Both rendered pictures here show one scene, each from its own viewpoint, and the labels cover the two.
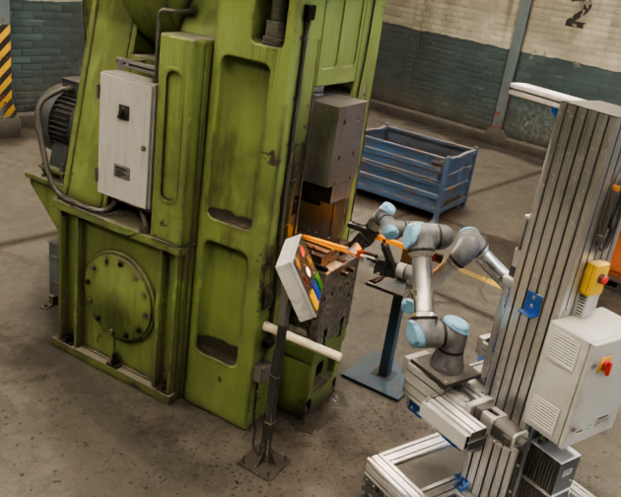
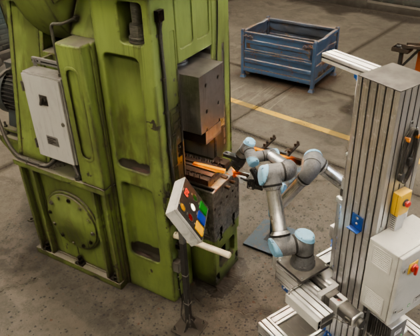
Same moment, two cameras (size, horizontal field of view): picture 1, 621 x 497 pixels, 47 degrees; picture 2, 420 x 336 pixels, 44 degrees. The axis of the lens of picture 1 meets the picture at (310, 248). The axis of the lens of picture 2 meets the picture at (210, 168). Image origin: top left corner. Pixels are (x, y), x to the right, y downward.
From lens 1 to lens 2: 78 cm
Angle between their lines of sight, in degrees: 11
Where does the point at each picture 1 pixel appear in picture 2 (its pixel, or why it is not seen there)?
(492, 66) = not seen: outside the picture
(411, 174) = (289, 57)
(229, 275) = (143, 203)
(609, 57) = not seen: outside the picture
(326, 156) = (196, 113)
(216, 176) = (119, 137)
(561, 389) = (383, 285)
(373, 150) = (258, 43)
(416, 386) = (283, 276)
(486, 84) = not seen: outside the picture
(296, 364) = (204, 252)
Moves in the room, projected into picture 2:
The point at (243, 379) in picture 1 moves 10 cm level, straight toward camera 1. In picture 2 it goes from (167, 271) to (167, 280)
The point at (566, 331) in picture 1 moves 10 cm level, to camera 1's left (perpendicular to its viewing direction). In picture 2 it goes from (381, 247) to (361, 247)
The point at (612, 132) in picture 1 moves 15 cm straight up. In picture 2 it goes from (398, 103) to (403, 71)
